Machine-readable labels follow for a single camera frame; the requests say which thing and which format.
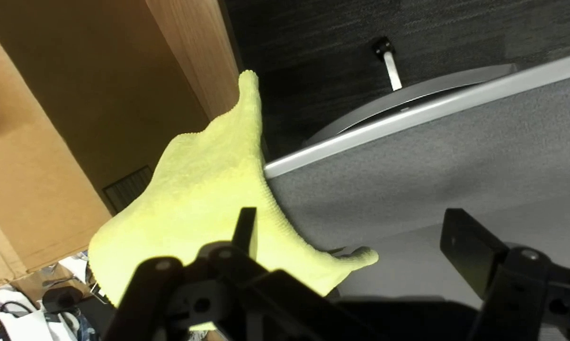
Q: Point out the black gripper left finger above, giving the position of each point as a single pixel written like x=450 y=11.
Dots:
x=227 y=288

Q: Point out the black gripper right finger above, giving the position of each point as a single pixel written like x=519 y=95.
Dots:
x=520 y=286

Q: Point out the yellow microfiber towel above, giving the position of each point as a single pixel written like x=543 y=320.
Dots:
x=199 y=185

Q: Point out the sealed brown cardboard box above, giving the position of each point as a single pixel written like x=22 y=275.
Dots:
x=89 y=91

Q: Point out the black mesh office chair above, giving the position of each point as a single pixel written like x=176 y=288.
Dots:
x=498 y=149

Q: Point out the pile of dark clutter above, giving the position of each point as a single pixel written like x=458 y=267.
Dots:
x=58 y=301

